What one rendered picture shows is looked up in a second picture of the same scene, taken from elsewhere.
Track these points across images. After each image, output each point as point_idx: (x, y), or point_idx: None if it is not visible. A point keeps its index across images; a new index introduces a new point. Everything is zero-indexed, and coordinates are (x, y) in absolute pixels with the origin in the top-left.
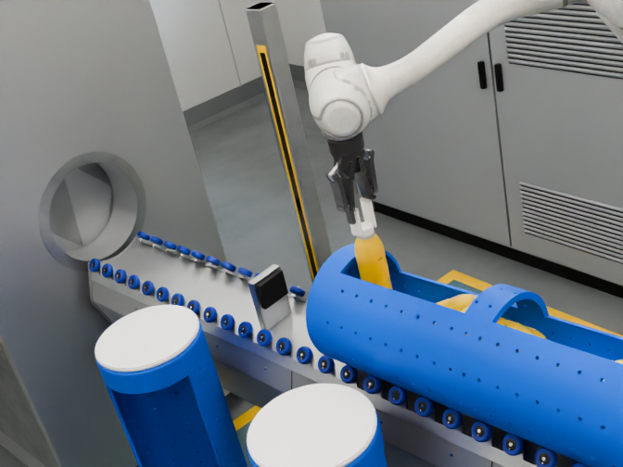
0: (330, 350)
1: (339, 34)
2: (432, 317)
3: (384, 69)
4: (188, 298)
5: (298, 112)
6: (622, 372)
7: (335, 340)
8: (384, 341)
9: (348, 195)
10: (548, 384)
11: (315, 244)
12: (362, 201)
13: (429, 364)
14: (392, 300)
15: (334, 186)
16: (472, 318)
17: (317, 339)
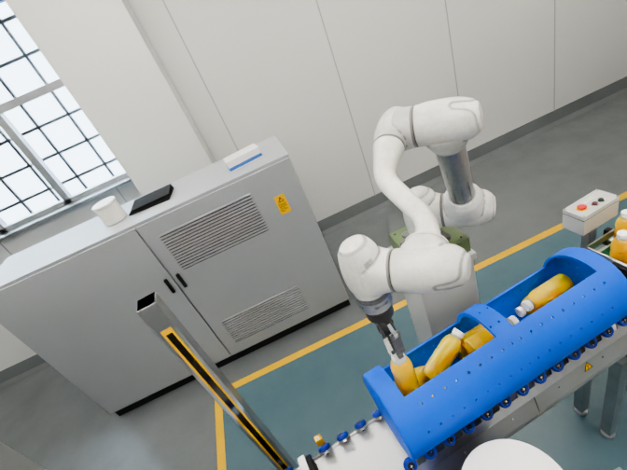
0: (431, 448)
1: (357, 234)
2: (486, 356)
3: (428, 226)
4: None
5: (207, 355)
6: (584, 285)
7: (438, 436)
8: (474, 398)
9: None
10: (569, 323)
11: (260, 427)
12: (387, 340)
13: (508, 380)
14: (455, 373)
15: (397, 341)
16: (503, 334)
17: (422, 451)
